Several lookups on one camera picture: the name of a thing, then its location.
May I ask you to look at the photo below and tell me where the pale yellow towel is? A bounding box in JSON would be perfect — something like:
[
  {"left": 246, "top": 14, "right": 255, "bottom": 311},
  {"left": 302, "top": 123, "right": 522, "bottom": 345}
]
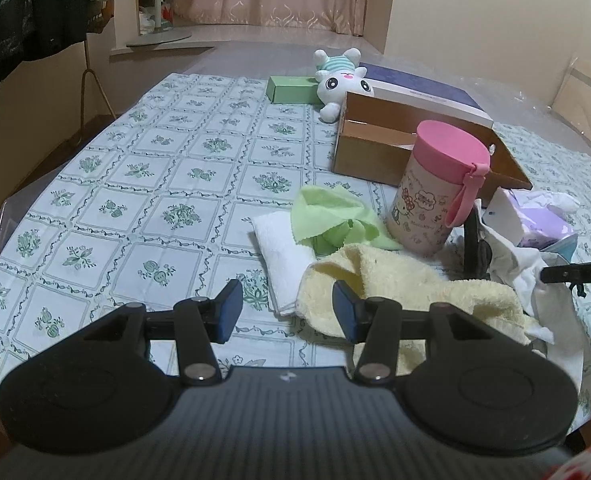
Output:
[{"left": 297, "top": 242, "right": 532, "bottom": 348}]

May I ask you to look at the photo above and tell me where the white cloth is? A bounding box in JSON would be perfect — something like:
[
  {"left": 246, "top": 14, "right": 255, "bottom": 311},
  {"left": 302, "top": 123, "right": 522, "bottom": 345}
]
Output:
[{"left": 475, "top": 187, "right": 587, "bottom": 411}]

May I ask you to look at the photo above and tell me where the dark grey cloth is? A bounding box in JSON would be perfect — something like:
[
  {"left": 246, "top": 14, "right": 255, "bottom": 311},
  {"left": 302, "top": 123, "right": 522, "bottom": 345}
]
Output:
[{"left": 478, "top": 239, "right": 494, "bottom": 277}]

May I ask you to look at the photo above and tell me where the purple patterned cloth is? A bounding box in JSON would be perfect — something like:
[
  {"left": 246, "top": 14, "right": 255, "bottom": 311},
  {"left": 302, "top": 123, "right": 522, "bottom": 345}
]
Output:
[{"left": 513, "top": 189, "right": 577, "bottom": 252}]

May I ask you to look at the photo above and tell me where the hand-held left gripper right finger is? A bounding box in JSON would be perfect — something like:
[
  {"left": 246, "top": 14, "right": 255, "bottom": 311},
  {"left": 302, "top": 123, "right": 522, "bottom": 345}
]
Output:
[{"left": 333, "top": 280, "right": 521, "bottom": 386}]

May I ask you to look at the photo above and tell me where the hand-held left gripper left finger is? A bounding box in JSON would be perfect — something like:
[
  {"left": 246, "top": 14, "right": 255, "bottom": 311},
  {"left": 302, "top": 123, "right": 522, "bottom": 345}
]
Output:
[{"left": 83, "top": 279, "right": 244, "bottom": 387}]

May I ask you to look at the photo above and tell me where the light green cloth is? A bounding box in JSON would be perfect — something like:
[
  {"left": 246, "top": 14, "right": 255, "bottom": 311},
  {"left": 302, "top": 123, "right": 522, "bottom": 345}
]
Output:
[{"left": 290, "top": 185, "right": 402, "bottom": 256}]

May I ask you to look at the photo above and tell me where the white bunny plush toy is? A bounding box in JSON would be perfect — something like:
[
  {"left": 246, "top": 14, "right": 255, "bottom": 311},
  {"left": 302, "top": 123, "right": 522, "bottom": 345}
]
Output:
[{"left": 314, "top": 47, "right": 376, "bottom": 124}]

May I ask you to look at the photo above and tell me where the wooden bed headboard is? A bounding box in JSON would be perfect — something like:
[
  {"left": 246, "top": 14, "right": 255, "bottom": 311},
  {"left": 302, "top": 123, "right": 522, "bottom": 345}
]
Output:
[{"left": 550, "top": 52, "right": 591, "bottom": 136}]

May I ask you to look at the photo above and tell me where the small green box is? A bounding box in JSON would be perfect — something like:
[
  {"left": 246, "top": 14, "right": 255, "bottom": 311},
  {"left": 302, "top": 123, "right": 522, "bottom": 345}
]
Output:
[{"left": 266, "top": 75, "right": 322, "bottom": 106}]

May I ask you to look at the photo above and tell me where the white folded towel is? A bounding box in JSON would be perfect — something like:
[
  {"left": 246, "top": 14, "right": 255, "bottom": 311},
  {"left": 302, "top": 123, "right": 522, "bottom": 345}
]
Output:
[{"left": 252, "top": 210, "right": 319, "bottom": 318}]

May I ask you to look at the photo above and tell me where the brown jacket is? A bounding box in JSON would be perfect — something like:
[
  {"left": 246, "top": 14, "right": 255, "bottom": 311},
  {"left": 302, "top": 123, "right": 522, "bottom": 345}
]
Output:
[{"left": 86, "top": 0, "right": 114, "bottom": 35}]

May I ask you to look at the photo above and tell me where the metal clothes rack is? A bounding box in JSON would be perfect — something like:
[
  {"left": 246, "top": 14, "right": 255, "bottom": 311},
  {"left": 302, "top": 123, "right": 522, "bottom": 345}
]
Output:
[{"left": 80, "top": 35, "right": 117, "bottom": 128}]

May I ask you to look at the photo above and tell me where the pink lidded cartoon cup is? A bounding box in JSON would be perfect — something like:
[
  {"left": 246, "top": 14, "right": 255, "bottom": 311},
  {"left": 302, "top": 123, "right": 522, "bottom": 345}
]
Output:
[{"left": 386, "top": 120, "right": 491, "bottom": 258}]

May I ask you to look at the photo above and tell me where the green floral bedsheet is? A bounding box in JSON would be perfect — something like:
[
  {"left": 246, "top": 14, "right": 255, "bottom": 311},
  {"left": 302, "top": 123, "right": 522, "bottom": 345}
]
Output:
[{"left": 0, "top": 72, "right": 591, "bottom": 411}]

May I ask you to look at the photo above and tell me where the brown cardboard box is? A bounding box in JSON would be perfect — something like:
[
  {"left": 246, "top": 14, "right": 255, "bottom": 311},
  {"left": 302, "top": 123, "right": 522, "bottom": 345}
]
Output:
[{"left": 331, "top": 91, "right": 533, "bottom": 191}]

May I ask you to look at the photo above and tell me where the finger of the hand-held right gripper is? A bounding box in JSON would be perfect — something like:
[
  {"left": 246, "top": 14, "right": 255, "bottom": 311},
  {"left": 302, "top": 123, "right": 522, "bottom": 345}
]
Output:
[{"left": 540, "top": 263, "right": 579, "bottom": 287}]

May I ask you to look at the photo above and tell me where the blue and white flat box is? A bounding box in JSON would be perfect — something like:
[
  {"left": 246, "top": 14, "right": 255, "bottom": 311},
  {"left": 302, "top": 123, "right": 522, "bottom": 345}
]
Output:
[{"left": 358, "top": 62, "right": 495, "bottom": 131}]

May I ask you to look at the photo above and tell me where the white and red bag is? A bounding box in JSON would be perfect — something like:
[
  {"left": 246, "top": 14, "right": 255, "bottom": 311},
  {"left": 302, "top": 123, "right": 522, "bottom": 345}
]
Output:
[{"left": 140, "top": 2, "right": 174, "bottom": 27}]

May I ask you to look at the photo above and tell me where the red and white printed object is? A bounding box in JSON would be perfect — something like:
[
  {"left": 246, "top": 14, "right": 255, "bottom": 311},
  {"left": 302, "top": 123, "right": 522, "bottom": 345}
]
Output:
[{"left": 548, "top": 441, "right": 591, "bottom": 480}]

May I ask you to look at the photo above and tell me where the standing fan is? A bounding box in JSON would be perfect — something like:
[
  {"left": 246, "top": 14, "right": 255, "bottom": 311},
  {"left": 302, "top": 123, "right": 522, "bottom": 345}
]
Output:
[{"left": 126, "top": 0, "right": 192, "bottom": 49}]

